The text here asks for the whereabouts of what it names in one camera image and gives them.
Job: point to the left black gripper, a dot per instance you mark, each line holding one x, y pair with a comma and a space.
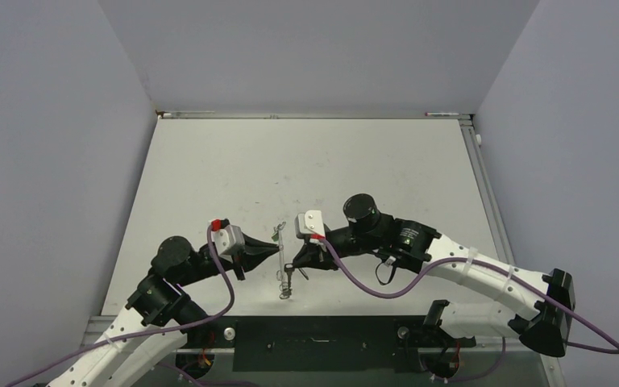
250, 256

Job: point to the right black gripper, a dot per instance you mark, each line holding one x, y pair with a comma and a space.
315, 255

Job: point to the key with grey tag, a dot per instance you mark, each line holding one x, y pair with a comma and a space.
289, 270

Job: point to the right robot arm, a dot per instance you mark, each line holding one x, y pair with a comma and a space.
534, 307

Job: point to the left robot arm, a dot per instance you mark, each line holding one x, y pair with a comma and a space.
160, 315

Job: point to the red white marker pen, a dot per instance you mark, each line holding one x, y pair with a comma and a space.
442, 114

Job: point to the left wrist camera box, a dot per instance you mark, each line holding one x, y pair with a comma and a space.
226, 239

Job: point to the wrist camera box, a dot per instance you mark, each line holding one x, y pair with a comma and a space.
310, 225
226, 239

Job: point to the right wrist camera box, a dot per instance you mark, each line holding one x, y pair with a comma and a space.
310, 225

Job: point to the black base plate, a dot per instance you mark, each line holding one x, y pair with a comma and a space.
316, 343

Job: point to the aluminium frame rail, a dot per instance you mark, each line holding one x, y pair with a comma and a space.
491, 208

